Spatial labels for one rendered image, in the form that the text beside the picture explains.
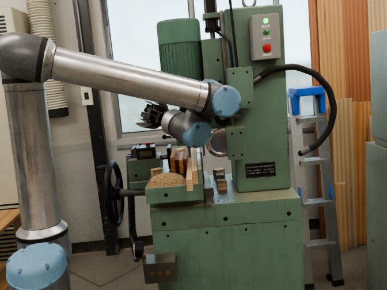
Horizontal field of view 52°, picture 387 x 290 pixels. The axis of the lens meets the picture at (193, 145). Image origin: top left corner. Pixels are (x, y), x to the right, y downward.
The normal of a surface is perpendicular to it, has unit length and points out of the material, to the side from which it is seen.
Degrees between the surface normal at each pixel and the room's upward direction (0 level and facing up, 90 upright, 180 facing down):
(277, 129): 90
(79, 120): 90
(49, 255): 6
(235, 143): 90
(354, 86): 87
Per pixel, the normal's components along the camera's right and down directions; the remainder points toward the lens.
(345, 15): 0.05, 0.12
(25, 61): -0.07, 0.32
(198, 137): 0.57, 0.42
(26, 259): -0.05, -0.96
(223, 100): 0.35, 0.17
